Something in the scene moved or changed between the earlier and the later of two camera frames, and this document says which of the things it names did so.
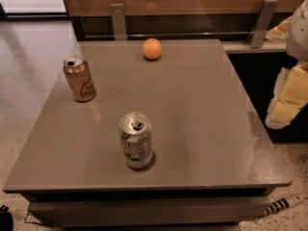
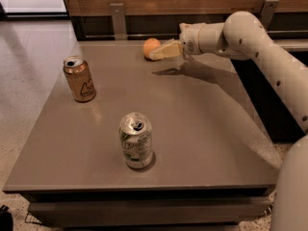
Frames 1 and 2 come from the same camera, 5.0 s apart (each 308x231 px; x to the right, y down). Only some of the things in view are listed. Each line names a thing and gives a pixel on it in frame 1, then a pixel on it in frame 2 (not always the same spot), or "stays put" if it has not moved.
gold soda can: x=80 y=80 stays put
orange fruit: x=152 y=48 stays put
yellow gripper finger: x=291 y=95 to x=190 y=44
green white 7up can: x=136 y=131 stays put
